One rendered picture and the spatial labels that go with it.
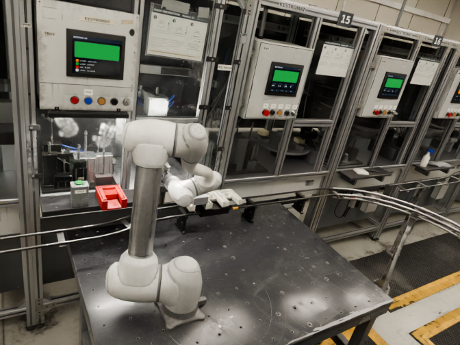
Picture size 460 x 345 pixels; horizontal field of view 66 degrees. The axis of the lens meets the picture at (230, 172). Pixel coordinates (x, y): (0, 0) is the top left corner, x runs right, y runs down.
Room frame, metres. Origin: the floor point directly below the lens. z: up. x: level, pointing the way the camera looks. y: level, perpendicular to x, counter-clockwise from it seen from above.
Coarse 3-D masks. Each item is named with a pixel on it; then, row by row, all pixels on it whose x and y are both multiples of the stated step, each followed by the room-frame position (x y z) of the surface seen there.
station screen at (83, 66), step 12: (84, 36) 1.58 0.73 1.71; (72, 48) 1.55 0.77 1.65; (120, 48) 1.67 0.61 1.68; (72, 60) 1.55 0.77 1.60; (84, 60) 1.58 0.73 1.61; (96, 60) 1.61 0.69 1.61; (108, 60) 1.64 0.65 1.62; (120, 60) 1.67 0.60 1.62; (72, 72) 1.55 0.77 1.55; (84, 72) 1.58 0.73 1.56; (96, 72) 1.61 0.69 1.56; (108, 72) 1.64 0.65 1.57
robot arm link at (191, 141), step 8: (176, 128) 1.26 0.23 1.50; (184, 128) 1.25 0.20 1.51; (192, 128) 1.25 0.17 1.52; (200, 128) 1.26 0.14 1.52; (176, 136) 1.24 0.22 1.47; (184, 136) 1.24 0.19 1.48; (192, 136) 1.23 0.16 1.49; (200, 136) 1.24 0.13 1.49; (176, 144) 1.23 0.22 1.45; (184, 144) 1.24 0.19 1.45; (192, 144) 1.23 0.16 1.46; (200, 144) 1.24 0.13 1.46; (176, 152) 1.24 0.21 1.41; (184, 152) 1.24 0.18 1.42; (192, 152) 1.26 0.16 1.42; (200, 152) 1.27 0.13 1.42; (192, 160) 1.30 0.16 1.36; (200, 160) 1.34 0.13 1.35
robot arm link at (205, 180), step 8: (184, 160) 1.33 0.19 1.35; (184, 168) 1.41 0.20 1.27; (192, 168) 1.41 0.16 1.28; (200, 168) 1.50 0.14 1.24; (208, 168) 1.60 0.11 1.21; (200, 176) 1.55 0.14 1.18; (208, 176) 1.60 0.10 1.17; (216, 176) 1.74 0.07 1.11; (200, 184) 1.66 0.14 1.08; (208, 184) 1.66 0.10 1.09; (216, 184) 1.72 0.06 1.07; (200, 192) 1.67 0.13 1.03
